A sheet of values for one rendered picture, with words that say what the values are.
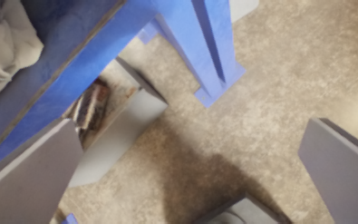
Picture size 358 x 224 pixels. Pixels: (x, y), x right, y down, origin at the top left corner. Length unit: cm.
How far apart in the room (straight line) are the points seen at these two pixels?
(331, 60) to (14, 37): 99
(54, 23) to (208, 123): 69
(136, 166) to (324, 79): 88
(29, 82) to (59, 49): 7
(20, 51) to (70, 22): 9
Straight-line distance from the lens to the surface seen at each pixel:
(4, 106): 41
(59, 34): 37
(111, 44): 34
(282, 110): 91
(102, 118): 80
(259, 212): 74
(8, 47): 39
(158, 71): 103
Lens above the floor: 88
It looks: 70 degrees down
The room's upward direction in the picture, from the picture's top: 60 degrees counter-clockwise
